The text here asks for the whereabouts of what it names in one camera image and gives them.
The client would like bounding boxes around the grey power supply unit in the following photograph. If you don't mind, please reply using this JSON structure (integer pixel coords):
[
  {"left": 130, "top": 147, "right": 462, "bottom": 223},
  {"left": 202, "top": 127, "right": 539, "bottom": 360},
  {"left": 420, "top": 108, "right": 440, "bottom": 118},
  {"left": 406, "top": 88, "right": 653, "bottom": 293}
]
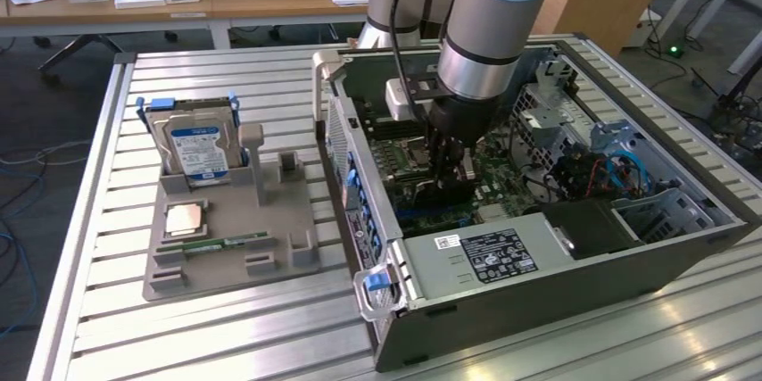
[{"left": 392, "top": 213, "right": 577, "bottom": 304}]

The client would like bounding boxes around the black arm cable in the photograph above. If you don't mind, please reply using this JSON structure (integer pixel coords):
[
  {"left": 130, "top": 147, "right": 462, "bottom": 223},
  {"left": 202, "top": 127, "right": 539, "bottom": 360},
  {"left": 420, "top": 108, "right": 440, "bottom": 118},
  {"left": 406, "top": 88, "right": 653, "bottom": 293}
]
[{"left": 388, "top": 0, "right": 426, "bottom": 126}]

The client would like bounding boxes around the blue disk caddy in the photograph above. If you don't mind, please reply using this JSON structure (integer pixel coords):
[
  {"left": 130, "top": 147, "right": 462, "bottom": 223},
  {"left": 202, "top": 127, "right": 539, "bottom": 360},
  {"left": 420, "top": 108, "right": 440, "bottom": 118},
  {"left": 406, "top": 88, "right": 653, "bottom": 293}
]
[{"left": 135, "top": 91, "right": 243, "bottom": 177}]

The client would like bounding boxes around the open dark grey PC case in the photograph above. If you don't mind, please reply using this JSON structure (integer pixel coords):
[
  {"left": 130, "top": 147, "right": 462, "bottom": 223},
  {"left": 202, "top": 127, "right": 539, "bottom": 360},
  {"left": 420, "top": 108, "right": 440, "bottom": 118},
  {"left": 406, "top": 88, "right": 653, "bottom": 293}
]
[{"left": 312, "top": 32, "right": 753, "bottom": 374}]

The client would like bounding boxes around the graphics card with metal bracket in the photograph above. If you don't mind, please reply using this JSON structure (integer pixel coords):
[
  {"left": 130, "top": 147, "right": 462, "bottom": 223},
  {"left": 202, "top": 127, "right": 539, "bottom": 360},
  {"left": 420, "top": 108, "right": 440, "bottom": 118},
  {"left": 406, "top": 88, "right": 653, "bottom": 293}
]
[{"left": 390, "top": 175, "right": 475, "bottom": 217}]

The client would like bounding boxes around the green motherboard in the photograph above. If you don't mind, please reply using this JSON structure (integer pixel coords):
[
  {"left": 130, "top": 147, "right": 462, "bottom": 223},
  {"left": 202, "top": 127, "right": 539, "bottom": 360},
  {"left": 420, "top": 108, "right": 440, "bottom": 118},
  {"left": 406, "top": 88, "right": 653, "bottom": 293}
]
[{"left": 356, "top": 99, "right": 561, "bottom": 239}]

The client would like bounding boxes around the clear case handle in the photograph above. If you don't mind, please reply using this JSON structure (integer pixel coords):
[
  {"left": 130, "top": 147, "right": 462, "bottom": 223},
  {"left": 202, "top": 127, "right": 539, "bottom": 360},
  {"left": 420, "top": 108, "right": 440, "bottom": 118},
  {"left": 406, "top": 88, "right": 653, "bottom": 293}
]
[{"left": 351, "top": 263, "right": 407, "bottom": 322}]

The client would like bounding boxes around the hard disk with blue label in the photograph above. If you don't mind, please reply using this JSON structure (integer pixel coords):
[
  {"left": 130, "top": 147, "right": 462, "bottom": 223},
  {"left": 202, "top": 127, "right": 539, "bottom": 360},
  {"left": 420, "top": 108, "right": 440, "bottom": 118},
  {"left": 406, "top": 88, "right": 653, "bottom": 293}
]
[{"left": 146, "top": 104, "right": 243, "bottom": 186}]

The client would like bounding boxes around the CPU socket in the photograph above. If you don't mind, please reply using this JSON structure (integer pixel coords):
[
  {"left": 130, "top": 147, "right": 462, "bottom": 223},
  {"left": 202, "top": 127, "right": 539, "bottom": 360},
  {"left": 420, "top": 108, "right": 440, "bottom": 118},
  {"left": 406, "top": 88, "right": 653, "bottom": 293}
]
[{"left": 403, "top": 137, "right": 434, "bottom": 166}]

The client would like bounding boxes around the copper coloured CPU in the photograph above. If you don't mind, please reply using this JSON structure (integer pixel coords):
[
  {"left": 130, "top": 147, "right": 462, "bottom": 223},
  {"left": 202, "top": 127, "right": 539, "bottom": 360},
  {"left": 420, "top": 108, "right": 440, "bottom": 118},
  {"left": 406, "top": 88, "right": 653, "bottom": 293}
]
[{"left": 164, "top": 204, "right": 207, "bottom": 237}]

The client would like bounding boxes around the grey parts rack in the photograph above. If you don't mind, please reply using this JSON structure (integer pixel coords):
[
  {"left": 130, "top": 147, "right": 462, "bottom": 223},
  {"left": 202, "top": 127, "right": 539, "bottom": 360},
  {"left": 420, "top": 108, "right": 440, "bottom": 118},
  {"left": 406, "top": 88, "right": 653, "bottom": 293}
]
[{"left": 140, "top": 124, "right": 323, "bottom": 302}]

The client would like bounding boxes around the blue wire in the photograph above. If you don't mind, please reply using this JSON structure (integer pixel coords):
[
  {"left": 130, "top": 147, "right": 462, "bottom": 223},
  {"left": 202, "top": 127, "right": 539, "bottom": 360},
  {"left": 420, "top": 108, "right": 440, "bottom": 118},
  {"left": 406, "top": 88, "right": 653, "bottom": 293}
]
[{"left": 606, "top": 150, "right": 654, "bottom": 197}]

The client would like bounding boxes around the metal drive cage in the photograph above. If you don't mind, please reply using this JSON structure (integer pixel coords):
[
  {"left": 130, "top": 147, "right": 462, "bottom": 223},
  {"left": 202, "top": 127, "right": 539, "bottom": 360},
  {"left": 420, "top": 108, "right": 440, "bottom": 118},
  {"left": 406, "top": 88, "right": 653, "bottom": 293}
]
[{"left": 515, "top": 82, "right": 597, "bottom": 163}]

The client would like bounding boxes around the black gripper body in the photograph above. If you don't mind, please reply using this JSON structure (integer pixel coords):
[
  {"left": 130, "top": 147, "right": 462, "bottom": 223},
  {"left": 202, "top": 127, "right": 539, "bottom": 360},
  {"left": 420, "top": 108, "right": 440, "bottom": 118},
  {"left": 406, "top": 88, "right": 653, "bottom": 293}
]
[{"left": 426, "top": 94, "right": 499, "bottom": 146}]

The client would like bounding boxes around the metal disk bay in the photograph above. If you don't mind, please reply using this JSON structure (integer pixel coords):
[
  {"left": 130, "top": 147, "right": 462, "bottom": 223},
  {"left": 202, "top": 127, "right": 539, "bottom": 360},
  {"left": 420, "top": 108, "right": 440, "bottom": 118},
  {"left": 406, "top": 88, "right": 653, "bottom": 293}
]
[{"left": 611, "top": 187, "right": 715, "bottom": 246}]

